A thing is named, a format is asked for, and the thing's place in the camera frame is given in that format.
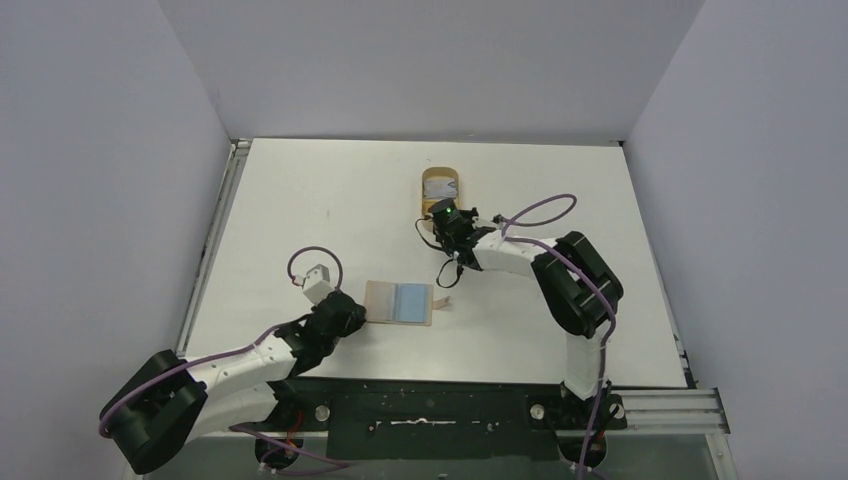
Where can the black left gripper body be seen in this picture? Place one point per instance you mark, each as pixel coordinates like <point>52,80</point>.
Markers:
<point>354,323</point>

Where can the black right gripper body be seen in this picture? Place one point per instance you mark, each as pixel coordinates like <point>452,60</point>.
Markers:
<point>444,218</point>

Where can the beige card holder wallet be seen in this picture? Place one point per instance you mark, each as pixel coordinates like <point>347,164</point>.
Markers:
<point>408,304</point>

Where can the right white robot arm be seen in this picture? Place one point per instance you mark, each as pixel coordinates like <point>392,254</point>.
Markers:
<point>580,289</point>

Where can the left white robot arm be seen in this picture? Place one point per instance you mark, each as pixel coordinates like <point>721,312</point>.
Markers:
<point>171,401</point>

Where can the beige oval tray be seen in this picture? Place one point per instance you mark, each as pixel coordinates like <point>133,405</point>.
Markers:
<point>438,171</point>

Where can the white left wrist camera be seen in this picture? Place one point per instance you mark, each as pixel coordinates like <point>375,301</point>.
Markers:
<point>316,284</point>

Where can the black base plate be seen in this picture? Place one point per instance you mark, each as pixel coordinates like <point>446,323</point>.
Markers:
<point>362,420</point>

